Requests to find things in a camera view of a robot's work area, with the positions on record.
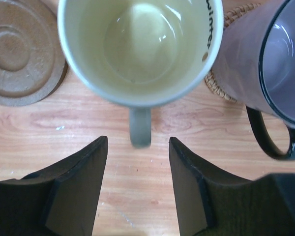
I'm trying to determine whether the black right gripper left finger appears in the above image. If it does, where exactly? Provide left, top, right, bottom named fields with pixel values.
left=0, top=136, right=108, bottom=236

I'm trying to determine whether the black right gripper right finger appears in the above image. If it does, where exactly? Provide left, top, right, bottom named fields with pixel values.
left=169, top=137, right=295, bottom=236

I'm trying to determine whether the brown wooden coaster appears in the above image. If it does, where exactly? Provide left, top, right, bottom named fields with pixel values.
left=0, top=0, right=68, bottom=106

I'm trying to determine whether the purple mug black handle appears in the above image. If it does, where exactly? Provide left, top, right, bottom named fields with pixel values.
left=212, top=0, right=295, bottom=160

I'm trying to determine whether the white mug green handle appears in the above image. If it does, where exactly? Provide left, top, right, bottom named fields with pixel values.
left=58, top=0, right=224, bottom=148

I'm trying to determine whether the woven rattan coaster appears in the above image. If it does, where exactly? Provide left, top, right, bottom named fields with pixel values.
left=204, top=3, right=262, bottom=103

